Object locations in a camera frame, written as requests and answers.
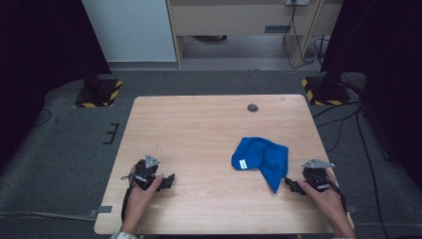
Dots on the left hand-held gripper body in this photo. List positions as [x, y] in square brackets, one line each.
[146, 169]

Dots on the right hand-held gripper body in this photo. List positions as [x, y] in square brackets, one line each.
[316, 176]

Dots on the blue cloth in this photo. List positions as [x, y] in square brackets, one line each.
[265, 157]

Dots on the person's right hand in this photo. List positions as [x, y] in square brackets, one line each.
[326, 202]

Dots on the person's left hand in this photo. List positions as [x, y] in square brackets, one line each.
[141, 204]

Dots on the grey tape strip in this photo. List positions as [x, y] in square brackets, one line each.
[101, 210]
[352, 209]

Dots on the hazard striped black stand base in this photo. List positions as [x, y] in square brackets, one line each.
[326, 93]
[99, 94]

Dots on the grey round table grommet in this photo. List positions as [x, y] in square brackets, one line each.
[253, 108]

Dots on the white cabinet panel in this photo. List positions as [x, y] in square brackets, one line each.
[129, 30]

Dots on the black curtain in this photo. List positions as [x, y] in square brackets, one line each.
[40, 49]
[381, 49]

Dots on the dark round base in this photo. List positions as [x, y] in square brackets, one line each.
[209, 38]

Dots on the beige wooden desk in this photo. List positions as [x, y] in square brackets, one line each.
[232, 18]

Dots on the white power strip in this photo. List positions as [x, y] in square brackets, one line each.
[297, 2]

